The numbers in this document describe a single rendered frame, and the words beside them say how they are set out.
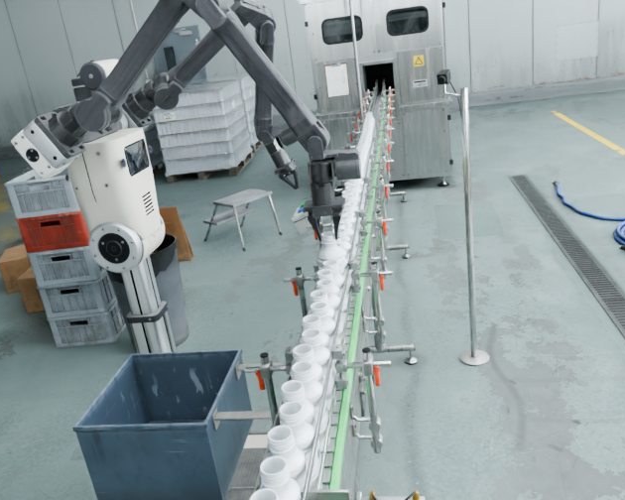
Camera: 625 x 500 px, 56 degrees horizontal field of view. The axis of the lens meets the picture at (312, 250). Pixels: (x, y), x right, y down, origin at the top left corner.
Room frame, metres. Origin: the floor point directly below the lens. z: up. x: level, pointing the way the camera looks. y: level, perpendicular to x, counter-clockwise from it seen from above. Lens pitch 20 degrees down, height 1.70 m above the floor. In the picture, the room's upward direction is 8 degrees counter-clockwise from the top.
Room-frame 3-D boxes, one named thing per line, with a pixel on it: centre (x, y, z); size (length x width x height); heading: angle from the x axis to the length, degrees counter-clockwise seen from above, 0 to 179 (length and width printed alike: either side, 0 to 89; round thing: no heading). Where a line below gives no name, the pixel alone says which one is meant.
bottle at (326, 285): (1.24, -0.02, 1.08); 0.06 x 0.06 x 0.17
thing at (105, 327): (3.74, 1.51, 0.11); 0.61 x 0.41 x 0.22; 176
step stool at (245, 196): (5.22, 0.63, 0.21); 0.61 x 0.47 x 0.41; 43
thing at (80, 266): (3.73, 1.51, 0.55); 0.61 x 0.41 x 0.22; 177
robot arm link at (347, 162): (1.41, -0.09, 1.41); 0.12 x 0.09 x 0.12; 80
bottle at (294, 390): (0.83, 0.06, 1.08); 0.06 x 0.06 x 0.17
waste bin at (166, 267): (3.38, 1.03, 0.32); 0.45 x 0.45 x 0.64
